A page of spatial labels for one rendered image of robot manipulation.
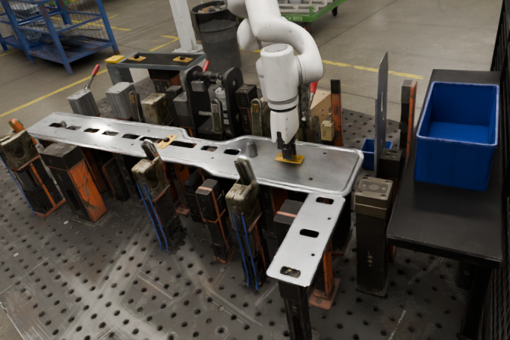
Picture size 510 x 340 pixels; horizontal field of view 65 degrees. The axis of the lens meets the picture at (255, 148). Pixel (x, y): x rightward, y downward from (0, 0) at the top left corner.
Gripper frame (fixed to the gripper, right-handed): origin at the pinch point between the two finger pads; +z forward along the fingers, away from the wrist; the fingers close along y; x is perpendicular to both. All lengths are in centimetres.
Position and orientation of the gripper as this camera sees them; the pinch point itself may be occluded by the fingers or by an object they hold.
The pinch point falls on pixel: (288, 150)
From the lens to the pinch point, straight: 118.8
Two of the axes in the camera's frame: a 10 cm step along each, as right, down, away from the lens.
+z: 1.5, 8.3, 5.4
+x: 8.9, 1.3, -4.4
